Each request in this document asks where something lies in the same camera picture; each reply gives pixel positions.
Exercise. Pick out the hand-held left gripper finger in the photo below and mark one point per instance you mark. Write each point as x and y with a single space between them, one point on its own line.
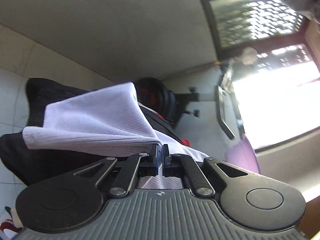
159 160
165 160

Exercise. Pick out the exercise bike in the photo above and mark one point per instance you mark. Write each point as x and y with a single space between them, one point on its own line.
155 97

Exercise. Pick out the beige cloth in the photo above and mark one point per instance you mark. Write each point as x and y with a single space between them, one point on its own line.
248 55

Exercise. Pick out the lavender fleece pajama top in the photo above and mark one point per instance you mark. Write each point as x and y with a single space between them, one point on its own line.
100 120

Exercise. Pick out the black garment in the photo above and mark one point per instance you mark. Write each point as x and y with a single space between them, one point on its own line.
50 97

